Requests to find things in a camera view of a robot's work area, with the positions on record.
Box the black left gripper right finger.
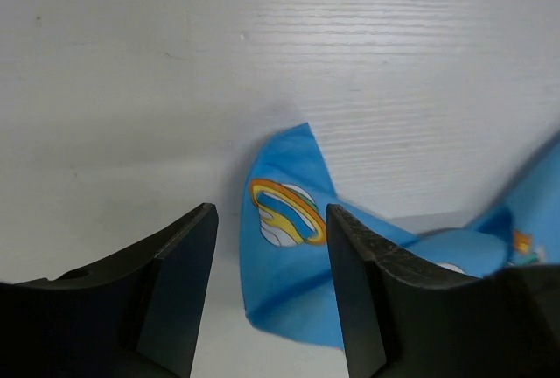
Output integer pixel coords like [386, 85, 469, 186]
[326, 205, 559, 377]

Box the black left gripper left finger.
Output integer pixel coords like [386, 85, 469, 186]
[1, 203, 218, 377]

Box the blue patterned cloth napkin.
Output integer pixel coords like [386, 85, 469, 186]
[240, 123, 559, 348]

